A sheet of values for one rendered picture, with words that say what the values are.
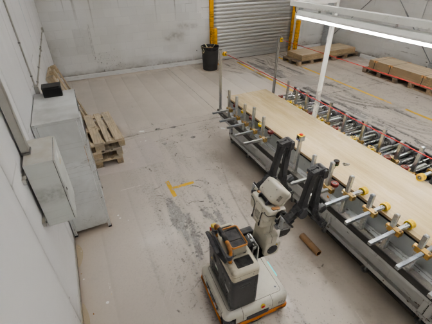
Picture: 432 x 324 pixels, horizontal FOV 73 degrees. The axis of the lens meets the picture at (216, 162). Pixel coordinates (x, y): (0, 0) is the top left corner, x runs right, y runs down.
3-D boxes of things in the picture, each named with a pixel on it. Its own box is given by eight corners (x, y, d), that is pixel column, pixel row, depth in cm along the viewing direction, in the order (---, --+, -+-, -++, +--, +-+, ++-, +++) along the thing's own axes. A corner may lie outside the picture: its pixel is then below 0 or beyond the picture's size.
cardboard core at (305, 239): (316, 252, 335) (299, 234, 358) (315, 256, 340) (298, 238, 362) (322, 249, 338) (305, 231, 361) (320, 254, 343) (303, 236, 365)
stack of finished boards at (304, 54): (354, 52, 1043) (355, 47, 1034) (301, 61, 953) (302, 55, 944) (338, 47, 1100) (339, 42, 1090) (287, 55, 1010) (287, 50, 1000)
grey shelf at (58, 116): (75, 237, 366) (29, 126, 278) (71, 195, 433) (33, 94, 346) (112, 225, 381) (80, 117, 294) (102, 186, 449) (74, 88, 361)
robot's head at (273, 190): (270, 204, 226) (283, 189, 223) (256, 188, 242) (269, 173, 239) (280, 209, 235) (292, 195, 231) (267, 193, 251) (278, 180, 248)
